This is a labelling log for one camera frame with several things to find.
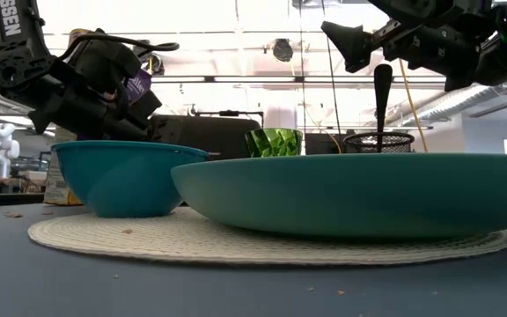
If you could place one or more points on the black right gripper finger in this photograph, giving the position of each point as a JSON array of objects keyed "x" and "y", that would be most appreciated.
[{"x": 348, "y": 44}]

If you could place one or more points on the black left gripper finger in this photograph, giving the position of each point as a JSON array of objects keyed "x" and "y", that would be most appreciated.
[
  {"x": 128, "y": 130},
  {"x": 150, "y": 106}
]

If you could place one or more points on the purple cereal box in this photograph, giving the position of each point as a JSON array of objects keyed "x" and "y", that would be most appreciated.
[{"x": 62, "y": 185}]

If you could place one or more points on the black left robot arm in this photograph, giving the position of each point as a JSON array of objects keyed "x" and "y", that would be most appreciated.
[{"x": 20, "y": 57}]

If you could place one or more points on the teal blue bowl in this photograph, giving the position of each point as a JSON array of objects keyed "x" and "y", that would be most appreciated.
[{"x": 121, "y": 180}]

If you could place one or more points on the black round ceiling device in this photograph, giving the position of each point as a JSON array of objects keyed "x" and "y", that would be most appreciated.
[{"x": 283, "y": 49}]

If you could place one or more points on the black two-slot toaster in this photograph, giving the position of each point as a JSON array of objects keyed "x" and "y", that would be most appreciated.
[{"x": 218, "y": 136}]

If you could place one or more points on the black mesh cup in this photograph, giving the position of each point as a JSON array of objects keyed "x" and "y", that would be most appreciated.
[{"x": 398, "y": 143}]

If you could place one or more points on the white robot figure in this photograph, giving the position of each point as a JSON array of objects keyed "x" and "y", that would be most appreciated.
[{"x": 0, "y": 149}]

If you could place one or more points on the white woven round placemat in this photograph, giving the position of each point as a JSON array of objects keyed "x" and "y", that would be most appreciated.
[{"x": 148, "y": 242}]

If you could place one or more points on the green glass cup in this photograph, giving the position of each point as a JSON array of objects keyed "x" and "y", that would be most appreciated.
[{"x": 275, "y": 143}]

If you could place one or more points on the green round plate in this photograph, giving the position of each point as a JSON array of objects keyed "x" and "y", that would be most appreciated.
[{"x": 354, "y": 198}]

